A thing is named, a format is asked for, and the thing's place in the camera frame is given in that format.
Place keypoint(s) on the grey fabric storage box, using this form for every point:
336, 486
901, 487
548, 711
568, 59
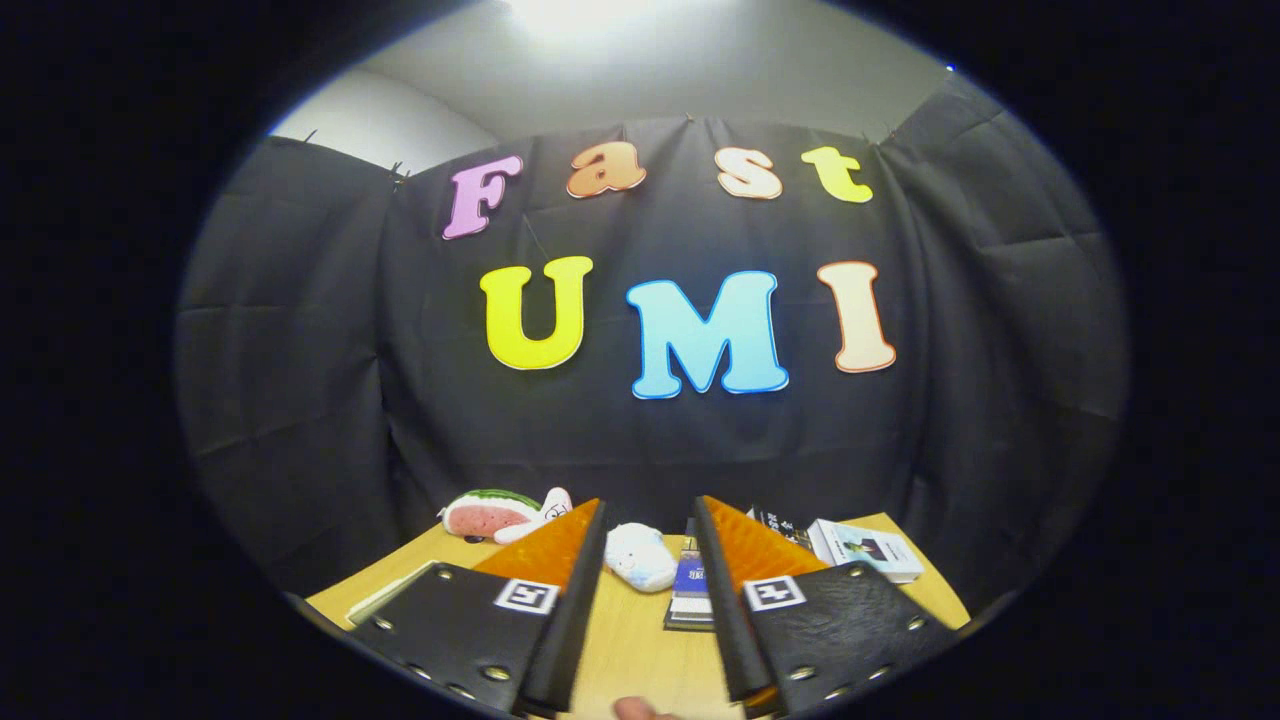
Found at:
390, 595

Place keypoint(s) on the watermelon slice plush toy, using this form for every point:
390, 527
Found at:
485, 515

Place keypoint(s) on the dark grey book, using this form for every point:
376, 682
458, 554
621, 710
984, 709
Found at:
688, 625

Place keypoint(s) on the thick white-edged book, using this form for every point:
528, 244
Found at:
690, 605

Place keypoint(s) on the black cover book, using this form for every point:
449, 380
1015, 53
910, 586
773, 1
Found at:
785, 527

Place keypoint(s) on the white cover book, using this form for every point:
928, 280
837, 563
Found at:
870, 548

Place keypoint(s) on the pink starfish plush toy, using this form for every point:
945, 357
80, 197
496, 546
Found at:
545, 512

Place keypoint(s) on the blue cover book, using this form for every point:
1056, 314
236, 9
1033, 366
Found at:
690, 575

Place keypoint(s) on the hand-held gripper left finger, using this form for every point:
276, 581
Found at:
570, 620

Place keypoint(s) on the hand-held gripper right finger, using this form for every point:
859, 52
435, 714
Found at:
720, 620

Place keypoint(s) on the white fluffy plush toy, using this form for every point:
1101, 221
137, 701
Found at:
640, 555

